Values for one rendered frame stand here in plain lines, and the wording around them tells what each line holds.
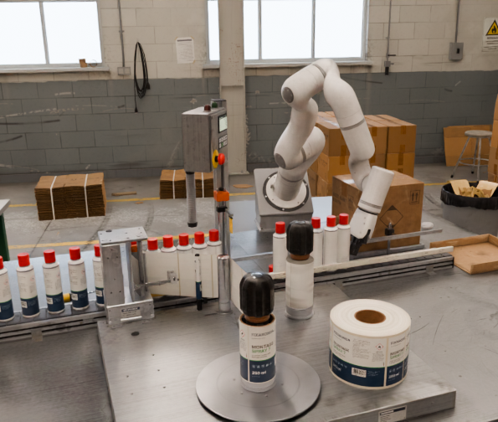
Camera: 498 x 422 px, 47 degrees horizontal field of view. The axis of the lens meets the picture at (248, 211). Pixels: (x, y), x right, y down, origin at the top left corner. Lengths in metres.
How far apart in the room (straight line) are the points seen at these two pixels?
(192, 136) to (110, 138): 5.48
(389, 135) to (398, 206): 2.98
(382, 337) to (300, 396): 0.24
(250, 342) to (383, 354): 0.32
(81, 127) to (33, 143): 0.60
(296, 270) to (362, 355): 0.39
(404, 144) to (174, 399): 4.30
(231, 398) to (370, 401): 0.33
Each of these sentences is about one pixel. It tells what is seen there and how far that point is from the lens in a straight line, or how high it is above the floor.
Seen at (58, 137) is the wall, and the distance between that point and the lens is 7.40.
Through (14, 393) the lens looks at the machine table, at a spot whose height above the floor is 0.83.
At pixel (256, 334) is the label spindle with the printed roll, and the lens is 1.37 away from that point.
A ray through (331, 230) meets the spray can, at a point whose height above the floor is 1.04.
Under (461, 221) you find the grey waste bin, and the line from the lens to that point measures 4.30.
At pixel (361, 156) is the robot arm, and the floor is 1.30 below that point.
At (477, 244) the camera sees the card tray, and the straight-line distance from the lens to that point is 2.66.
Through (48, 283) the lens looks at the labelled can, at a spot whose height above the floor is 0.99.
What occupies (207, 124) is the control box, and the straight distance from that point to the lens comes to 1.84.
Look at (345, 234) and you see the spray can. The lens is 2.10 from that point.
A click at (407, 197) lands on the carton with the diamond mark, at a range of 2.44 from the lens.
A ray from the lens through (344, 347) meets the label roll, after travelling 1.47.
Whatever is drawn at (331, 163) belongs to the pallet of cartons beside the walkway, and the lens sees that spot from 5.24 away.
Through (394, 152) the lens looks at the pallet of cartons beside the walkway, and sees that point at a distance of 5.43.
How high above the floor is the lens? 1.72
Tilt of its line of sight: 17 degrees down
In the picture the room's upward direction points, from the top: 1 degrees counter-clockwise
